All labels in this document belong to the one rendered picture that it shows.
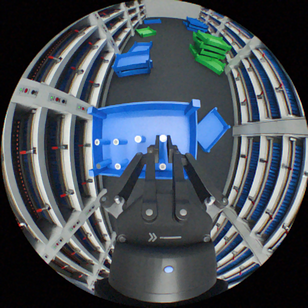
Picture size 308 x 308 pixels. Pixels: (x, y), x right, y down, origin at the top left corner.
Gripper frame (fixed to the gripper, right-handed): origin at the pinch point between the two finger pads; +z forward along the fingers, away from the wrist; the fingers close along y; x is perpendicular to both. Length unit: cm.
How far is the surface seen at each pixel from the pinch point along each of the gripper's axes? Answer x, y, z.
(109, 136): -0.5, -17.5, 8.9
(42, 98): 22, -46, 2
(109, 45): 70, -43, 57
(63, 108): 15, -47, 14
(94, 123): 4.8, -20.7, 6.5
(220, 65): 63, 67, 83
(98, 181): -48, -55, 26
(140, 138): 0.8, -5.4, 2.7
